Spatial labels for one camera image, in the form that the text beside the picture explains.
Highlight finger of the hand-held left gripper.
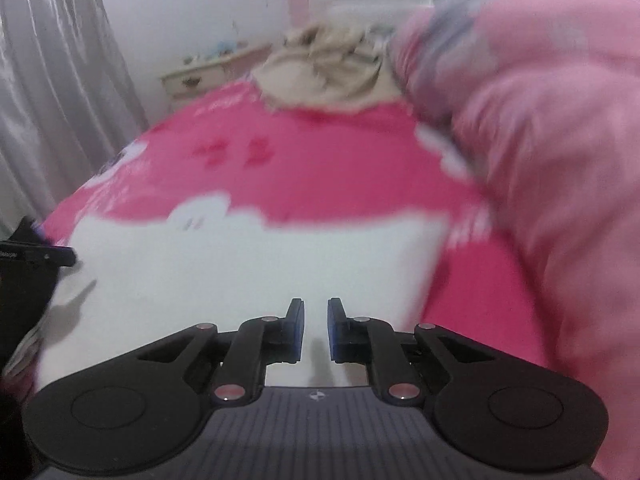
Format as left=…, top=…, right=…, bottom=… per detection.
left=29, top=245, right=77, bottom=267

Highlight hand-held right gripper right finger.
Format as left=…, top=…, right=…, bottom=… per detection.
left=327, top=297, right=497, bottom=407

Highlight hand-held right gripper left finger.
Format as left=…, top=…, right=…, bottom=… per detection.
left=136, top=297, right=306, bottom=407

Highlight white fleece sweater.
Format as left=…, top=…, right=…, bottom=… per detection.
left=0, top=195, right=452, bottom=392

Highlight pink floral bed sheet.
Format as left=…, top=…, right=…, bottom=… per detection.
left=10, top=77, right=552, bottom=392

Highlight grey curtain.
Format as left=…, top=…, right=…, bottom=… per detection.
left=0, top=0, right=149, bottom=237

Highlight cream nightstand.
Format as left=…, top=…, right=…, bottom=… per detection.
left=159, top=42, right=272, bottom=112

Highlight beige garment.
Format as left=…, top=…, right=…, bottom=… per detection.
left=249, top=22, right=407, bottom=117

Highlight pink floral quilt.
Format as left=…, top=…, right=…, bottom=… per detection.
left=386, top=0, right=640, bottom=480

